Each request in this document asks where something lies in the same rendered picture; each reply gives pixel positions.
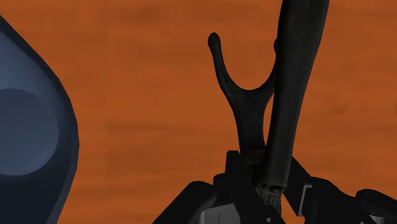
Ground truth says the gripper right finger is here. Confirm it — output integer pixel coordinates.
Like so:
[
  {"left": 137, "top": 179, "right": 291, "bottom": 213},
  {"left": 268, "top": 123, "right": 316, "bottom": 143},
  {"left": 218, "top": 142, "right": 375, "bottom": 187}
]
[{"left": 282, "top": 156, "right": 397, "bottom": 224}]

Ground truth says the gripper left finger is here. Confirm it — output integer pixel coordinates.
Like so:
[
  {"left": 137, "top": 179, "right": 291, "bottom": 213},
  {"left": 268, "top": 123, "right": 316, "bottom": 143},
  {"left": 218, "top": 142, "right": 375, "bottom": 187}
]
[{"left": 151, "top": 150, "right": 287, "bottom": 224}]

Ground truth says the black forked kitchen tool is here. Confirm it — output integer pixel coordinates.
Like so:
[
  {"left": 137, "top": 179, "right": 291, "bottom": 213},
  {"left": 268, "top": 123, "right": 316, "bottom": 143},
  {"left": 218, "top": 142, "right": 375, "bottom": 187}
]
[{"left": 207, "top": 0, "right": 330, "bottom": 216}]

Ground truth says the dark blue bowl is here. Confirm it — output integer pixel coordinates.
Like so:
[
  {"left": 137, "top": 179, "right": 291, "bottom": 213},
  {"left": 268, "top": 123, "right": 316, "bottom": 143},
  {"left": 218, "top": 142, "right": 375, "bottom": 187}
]
[{"left": 0, "top": 15, "right": 80, "bottom": 224}]

